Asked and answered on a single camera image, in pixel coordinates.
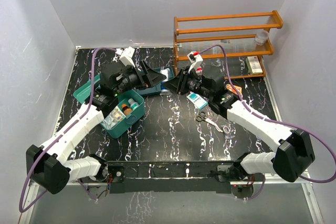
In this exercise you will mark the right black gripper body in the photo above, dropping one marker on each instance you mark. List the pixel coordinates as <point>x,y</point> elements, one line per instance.
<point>189,82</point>

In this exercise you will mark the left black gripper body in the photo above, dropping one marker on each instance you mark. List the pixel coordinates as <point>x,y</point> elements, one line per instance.
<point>133,79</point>

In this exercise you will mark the white blue pill bottle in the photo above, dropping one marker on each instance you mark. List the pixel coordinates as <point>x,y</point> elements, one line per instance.
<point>165,72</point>

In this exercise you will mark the brown medicine bottle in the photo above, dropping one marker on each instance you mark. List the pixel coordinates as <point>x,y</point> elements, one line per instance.
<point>126,109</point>

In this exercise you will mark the clear plastic packet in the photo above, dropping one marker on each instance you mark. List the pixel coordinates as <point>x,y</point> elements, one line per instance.
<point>113,118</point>

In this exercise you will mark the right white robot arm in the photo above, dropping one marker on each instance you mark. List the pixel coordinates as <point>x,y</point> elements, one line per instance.
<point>291,150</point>

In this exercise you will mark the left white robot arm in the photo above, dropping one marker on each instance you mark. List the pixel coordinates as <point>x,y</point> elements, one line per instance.
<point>48,165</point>

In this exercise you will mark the red white medicine box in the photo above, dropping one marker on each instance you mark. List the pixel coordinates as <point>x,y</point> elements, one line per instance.
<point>199,71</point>

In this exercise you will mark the teal white medicine sachet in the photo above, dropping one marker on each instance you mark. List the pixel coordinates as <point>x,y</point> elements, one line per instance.
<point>197,100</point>

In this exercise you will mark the white green medicine box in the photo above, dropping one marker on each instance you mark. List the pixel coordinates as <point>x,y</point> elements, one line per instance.
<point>254,66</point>

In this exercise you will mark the dark teal divider tray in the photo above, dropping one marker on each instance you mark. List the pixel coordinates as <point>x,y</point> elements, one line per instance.
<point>157,89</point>

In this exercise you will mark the green box lid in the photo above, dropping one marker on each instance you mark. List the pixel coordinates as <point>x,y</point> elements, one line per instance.
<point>83,93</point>

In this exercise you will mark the orange notepad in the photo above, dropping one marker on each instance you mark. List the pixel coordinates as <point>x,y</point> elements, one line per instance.
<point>234,89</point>

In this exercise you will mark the orange wooden shelf rack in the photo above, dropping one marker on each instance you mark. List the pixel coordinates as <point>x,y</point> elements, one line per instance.
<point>222,39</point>

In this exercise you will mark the clear plastic cup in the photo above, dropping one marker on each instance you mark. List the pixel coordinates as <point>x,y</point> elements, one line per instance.
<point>261,37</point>

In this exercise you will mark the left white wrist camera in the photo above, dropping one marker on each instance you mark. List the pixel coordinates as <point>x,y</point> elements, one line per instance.
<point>125,56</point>

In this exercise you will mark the black handled scissors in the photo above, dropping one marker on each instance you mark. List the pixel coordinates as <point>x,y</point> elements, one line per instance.
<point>202,116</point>

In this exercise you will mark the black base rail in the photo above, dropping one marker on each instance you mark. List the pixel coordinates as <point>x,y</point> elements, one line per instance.
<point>176,176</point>

